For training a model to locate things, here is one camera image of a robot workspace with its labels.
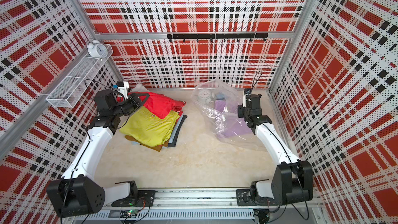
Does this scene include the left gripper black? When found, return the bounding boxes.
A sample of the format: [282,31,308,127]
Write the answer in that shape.
[111,93,149,118]

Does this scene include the purple garment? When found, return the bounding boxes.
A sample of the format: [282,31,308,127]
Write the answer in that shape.
[215,100,252,139]

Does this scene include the yellow garment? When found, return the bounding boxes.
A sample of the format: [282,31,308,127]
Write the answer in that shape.
[120,107,180,147]

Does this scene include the clear plastic vacuum bag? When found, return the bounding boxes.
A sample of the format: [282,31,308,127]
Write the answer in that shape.
[191,78,266,151]

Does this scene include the brown garment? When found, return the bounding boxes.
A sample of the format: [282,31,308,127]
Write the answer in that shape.
[124,135,170,152]

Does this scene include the dark grey trousers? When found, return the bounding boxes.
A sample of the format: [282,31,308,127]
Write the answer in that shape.
[167,115,188,148]

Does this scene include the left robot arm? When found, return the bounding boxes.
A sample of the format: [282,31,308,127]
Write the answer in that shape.
[46,89,150,218]

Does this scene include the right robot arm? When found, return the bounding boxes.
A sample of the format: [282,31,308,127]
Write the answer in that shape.
[237,89,313,206]

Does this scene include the blue glasses case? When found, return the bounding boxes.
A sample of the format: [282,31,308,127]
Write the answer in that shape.
[216,93,226,101]

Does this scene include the white alarm clock on table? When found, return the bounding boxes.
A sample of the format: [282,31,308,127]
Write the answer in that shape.
[197,89,215,104]

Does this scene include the white alarm clock on shelf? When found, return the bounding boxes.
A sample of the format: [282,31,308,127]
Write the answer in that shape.
[87,40,108,58]

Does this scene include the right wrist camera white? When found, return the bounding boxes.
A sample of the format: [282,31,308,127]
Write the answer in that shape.
[243,88,251,108]

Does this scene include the white wire mesh shelf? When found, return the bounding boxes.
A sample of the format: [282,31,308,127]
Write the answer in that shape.
[46,44,113,108]

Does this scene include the black wall hook rail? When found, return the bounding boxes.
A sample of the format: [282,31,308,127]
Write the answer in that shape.
[167,33,269,40]

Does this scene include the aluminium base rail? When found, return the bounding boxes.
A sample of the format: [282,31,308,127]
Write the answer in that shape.
[65,188,330,224]

